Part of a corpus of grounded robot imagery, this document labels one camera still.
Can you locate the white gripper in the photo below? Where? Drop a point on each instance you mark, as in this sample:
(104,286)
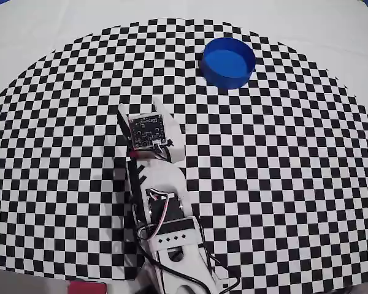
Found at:
(173,127)

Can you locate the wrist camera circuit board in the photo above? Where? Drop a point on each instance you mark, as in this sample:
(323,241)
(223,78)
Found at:
(147,131)

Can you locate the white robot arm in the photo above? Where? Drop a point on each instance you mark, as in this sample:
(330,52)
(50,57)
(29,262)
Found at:
(168,177)

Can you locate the blue round box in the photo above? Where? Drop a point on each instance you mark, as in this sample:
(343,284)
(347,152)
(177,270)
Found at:
(228,61)

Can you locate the checkerboard print white sheet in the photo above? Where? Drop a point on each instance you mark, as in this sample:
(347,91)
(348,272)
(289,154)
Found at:
(79,92)

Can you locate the red rectangular block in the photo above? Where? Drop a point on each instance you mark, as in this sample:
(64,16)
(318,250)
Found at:
(87,288)

